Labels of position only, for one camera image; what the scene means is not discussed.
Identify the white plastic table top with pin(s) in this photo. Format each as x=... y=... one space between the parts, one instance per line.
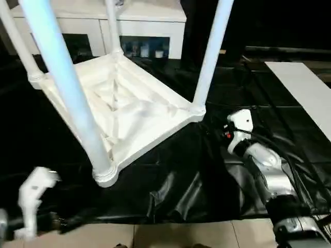
x=144 y=85

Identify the long black bar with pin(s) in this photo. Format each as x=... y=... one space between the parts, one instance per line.
x=284 y=49

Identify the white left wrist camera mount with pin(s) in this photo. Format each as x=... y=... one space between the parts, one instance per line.
x=31 y=191

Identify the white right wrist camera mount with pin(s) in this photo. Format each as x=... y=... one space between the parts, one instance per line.
x=241 y=118

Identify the black table mat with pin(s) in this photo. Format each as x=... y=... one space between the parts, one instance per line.
x=181 y=155

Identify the white flat board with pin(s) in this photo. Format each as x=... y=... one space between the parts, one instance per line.
x=297 y=85

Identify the white plastic table leg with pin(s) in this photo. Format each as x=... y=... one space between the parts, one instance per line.
x=64 y=77
x=212 y=51
x=18 y=44
x=113 y=25

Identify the white jar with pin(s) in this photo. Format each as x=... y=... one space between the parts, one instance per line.
x=144 y=51
x=159 y=54

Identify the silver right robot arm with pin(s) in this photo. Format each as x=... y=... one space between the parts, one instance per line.
x=276 y=178

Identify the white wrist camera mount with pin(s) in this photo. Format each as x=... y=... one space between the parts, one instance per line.
x=31 y=191
x=241 y=118

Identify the white sideboard cabinet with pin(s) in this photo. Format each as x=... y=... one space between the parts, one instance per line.
x=144 y=25

